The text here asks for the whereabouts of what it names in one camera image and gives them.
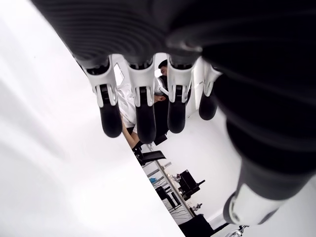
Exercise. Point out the metal frame workbench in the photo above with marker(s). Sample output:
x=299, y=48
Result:
x=170, y=182

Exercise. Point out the black machine on workbench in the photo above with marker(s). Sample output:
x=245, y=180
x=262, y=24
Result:
x=188, y=182

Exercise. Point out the person in black top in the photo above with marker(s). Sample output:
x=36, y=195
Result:
x=163, y=67

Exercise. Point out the person in white shirt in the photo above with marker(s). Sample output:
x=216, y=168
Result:
x=126, y=103

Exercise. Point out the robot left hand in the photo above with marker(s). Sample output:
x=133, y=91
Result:
x=222, y=49

